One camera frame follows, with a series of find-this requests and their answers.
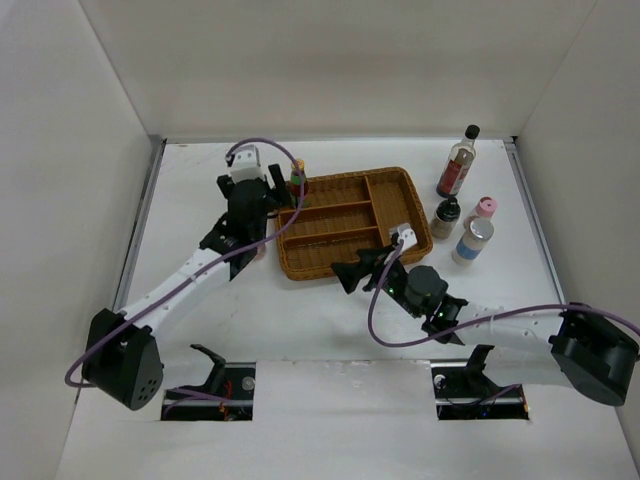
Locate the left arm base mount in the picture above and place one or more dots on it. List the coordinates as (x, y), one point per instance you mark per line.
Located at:
(220, 390)

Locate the small brown black-capped bottle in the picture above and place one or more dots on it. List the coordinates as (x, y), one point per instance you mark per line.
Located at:
(445, 218)

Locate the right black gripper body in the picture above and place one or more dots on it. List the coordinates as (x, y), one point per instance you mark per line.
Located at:
(394, 284)

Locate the tall dark soy sauce bottle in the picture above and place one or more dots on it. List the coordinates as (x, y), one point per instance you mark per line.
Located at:
(458, 164)

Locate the small jar white lid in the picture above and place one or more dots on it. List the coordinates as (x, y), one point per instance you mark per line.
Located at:
(260, 252)

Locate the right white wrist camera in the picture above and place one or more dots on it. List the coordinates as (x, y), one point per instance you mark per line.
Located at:
(403, 237)

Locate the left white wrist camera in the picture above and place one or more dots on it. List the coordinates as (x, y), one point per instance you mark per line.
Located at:
(246, 162)

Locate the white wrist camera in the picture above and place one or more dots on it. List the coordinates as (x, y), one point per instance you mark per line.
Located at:
(403, 237)
(246, 162)

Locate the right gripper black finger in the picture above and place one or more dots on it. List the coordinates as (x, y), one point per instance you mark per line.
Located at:
(372, 258)
(350, 275)

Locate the woven wicker divided tray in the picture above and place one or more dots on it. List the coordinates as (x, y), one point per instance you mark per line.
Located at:
(350, 211)

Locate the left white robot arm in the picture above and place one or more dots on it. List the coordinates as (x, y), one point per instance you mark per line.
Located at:
(125, 353)

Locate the pink-capped spice bottle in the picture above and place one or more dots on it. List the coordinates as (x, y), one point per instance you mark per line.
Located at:
(484, 208)

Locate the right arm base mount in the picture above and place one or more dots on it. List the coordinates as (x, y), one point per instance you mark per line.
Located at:
(463, 392)

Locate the silver-capped blue label shaker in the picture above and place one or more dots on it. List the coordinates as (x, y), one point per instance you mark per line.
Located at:
(474, 239)

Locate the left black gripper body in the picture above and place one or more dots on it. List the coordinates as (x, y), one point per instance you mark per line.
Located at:
(272, 205)

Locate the red sauce bottle green label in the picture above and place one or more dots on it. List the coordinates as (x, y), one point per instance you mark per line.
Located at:
(298, 184)

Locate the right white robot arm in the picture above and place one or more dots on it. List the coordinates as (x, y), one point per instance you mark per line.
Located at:
(573, 345)

